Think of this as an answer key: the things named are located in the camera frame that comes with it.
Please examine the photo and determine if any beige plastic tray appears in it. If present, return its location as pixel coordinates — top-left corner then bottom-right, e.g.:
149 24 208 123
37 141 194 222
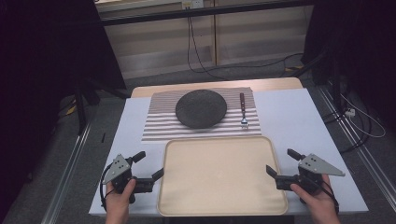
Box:
156 135 290 217

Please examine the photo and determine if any black floor cable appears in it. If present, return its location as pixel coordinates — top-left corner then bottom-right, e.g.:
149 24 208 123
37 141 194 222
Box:
321 104 375 154

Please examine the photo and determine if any fork with wooden handle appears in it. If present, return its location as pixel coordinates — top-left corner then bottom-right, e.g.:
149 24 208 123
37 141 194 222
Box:
238 91 249 132

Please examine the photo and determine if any person's right hand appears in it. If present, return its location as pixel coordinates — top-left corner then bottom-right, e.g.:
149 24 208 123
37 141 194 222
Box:
290 174 340 220

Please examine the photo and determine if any white cable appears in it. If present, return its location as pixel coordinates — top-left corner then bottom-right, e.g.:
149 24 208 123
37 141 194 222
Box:
340 92 388 140

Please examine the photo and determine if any white wall socket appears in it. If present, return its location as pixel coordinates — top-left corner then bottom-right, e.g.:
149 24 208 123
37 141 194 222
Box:
181 0 205 10

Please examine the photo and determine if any black metal crossbar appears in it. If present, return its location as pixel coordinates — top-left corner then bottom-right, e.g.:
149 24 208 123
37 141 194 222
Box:
98 0 316 28

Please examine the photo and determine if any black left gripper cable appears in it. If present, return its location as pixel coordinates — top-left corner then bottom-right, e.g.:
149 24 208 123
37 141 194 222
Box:
98 163 116 213

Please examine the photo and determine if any black curtain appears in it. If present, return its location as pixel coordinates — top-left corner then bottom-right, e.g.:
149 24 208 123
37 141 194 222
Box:
0 0 127 216
301 0 396 125

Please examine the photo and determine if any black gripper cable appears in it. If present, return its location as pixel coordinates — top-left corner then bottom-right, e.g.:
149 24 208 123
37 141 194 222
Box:
320 179 341 216
98 163 116 213

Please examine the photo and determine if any black hanging cable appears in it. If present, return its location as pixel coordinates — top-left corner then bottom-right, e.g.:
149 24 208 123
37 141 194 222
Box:
186 16 307 81

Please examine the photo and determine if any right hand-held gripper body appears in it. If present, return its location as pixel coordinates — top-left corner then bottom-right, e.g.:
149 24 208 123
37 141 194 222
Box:
275 152 347 196

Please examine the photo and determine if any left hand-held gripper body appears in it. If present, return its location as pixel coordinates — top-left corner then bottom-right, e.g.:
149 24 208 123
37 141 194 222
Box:
102 153 155 204

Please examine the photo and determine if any person's left hand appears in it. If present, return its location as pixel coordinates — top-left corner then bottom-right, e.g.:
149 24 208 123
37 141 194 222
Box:
105 178 137 219

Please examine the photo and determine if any dark grey round plate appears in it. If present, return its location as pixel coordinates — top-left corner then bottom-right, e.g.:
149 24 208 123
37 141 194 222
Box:
175 89 229 130

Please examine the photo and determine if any striped placemat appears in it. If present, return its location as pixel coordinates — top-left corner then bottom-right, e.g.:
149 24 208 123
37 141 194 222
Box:
141 86 262 143

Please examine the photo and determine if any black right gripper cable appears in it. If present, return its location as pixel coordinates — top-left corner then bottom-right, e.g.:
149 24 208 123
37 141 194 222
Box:
320 179 341 216

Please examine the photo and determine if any metal floor rail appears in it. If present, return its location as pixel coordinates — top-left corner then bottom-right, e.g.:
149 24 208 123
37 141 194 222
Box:
40 123 93 224
317 85 396 204

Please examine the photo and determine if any black metal stand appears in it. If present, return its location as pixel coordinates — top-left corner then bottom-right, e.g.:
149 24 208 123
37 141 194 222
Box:
289 46 345 115

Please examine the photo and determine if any black tripod stand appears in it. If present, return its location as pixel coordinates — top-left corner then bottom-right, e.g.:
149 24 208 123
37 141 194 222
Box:
72 77 129 136

